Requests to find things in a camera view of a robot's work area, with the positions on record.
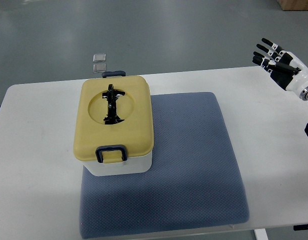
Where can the white storage box base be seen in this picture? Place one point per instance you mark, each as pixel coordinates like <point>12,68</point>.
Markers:
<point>132,165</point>

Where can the black table bracket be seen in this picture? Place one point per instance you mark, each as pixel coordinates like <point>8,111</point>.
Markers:
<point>301,227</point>

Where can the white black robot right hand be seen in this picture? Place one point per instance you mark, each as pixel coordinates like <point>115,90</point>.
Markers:
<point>287,70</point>

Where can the yellow storage box lid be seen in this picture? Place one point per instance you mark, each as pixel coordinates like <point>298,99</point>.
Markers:
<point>114,111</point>

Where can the upper metal floor plate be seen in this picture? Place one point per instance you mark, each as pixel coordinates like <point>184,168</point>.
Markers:
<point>99,57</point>

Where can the blue grey cushion mat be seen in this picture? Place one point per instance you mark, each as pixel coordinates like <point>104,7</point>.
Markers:
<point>194,180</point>

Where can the brown cardboard box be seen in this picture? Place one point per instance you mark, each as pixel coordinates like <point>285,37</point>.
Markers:
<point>293,5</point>

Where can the white table leg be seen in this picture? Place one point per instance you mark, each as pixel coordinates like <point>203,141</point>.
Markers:
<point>260,234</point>

